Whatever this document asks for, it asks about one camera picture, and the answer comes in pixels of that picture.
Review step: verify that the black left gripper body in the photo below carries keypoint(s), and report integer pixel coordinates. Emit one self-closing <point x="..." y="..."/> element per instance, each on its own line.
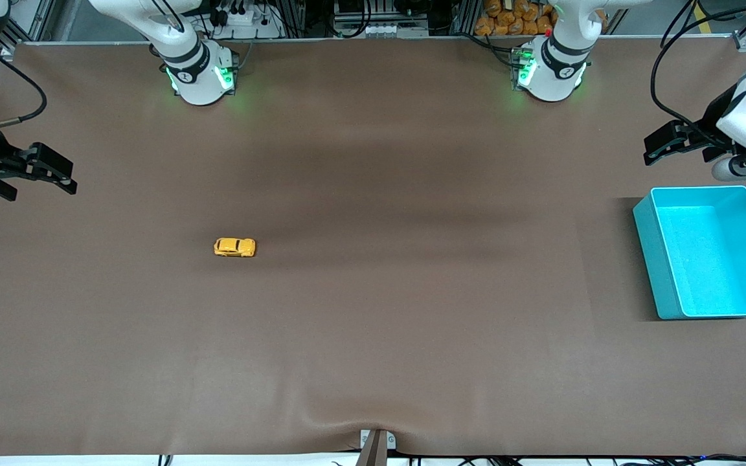
<point x="713" y="120"/>

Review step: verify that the grey device with white connectors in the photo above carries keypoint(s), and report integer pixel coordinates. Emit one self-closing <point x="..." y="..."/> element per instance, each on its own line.
<point x="379" y="29"/>

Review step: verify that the yellow beetle toy car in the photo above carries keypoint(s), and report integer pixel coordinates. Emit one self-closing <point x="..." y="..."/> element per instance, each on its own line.
<point x="234" y="247"/>

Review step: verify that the orange packaged goods pile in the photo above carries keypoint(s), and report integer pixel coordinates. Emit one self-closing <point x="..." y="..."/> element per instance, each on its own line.
<point x="509" y="22"/>

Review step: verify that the white power strip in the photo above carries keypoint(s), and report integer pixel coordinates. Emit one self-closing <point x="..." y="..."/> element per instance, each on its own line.
<point x="243" y="19"/>

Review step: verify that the brown table cover mat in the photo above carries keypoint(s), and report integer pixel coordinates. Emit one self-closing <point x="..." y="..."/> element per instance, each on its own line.
<point x="373" y="291"/>

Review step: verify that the grey camera mount pole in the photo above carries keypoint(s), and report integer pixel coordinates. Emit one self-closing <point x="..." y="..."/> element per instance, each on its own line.
<point x="373" y="453"/>

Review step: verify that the metal table corner bracket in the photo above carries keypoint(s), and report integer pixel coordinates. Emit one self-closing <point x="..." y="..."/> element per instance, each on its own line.
<point x="7" y="53"/>
<point x="745" y="42"/>

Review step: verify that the metal clamp bracket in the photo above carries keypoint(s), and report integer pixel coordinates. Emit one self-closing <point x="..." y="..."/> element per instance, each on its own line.
<point x="391" y="441"/>

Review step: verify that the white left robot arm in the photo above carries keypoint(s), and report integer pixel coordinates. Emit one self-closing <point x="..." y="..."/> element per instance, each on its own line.
<point x="551" y="71"/>

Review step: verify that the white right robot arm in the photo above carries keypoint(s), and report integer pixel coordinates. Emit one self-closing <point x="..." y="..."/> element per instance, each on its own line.
<point x="198" y="65"/>

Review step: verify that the teal plastic bin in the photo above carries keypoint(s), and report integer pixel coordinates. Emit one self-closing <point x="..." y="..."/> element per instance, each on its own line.
<point x="710" y="272"/>

